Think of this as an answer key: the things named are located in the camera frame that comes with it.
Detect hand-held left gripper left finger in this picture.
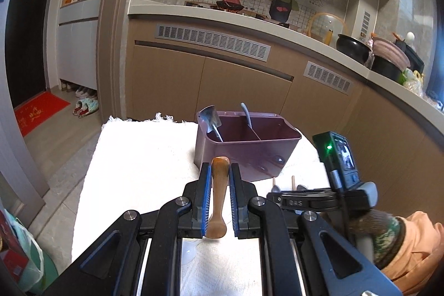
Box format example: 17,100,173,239
43,162,213,296

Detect pink plastic basket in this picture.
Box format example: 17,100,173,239
371,37,412,68

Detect green plastic bag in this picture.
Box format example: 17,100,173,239
0,209,58,294

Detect patterned slippers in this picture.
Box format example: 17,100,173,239
72,98,100,118

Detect short grey vent grille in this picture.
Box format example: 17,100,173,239
304,61,355,95

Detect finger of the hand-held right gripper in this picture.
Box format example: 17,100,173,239
266,189,339,212

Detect purple plastic utensil holder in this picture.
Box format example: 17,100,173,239
193,110,302,183

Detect blue-grey plastic spoon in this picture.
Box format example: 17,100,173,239
240,102,253,129

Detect white textured towel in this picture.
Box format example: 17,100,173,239
71,113,334,296

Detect wooden spoon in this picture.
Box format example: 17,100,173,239
205,156,230,241

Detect wooden kitchen cabinet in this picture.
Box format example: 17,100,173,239
125,19,444,213

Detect dark entrance door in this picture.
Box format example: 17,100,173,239
5,0,67,109

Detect bag of vegetables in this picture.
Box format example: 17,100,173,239
402,69,426,97

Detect beige kitchen countertop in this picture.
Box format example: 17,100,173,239
128,0,444,131

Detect white shoe cabinet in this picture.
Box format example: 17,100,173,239
46,0,117,100

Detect black bowl under basket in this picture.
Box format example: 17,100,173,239
371,55,405,82

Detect black tray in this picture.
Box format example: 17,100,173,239
393,34,425,73

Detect red gift box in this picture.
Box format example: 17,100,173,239
0,213,30,283

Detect red doormat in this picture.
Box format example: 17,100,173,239
13,92,72,137

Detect glass lid with yellow rim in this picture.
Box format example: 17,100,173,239
307,12,349,45

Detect person's right hand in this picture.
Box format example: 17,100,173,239
348,209,405,271

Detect black cooking pot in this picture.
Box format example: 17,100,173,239
336,34,372,65

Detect silver metal spoon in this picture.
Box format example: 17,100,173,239
200,105,224,143

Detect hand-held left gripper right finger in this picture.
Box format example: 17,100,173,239
229,162,405,296

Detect long grey vent grille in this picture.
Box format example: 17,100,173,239
155,24,271,62

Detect white shoes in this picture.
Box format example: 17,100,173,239
74,85,98,99

